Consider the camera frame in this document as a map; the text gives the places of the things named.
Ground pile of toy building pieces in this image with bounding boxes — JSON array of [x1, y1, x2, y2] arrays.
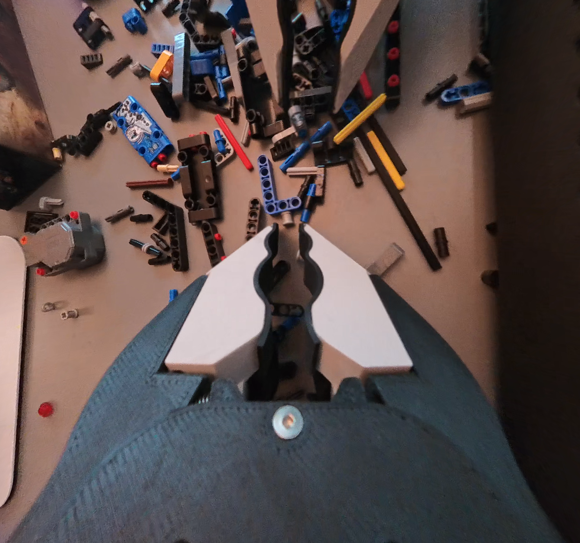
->
[[37, 0, 495, 322]]

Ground orange toy brick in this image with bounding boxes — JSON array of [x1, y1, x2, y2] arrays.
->
[[150, 50, 175, 82]]

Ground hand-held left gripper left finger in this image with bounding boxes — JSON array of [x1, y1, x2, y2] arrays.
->
[[165, 226, 281, 399]]

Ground grey desk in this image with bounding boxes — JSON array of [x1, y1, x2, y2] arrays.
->
[[0, 0, 499, 507]]

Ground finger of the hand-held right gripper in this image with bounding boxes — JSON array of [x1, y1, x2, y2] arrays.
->
[[333, 0, 418, 114], [238, 0, 293, 137]]

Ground grey toy motor block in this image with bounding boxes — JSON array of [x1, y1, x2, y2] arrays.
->
[[22, 212, 107, 277]]

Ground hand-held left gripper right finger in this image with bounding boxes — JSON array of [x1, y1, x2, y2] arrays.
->
[[298, 225, 414, 399]]

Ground toy truck cardboard box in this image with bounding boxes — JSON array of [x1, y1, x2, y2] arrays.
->
[[0, 0, 64, 210]]

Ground blue printed toy panel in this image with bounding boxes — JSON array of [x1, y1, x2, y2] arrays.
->
[[112, 96, 175, 169]]

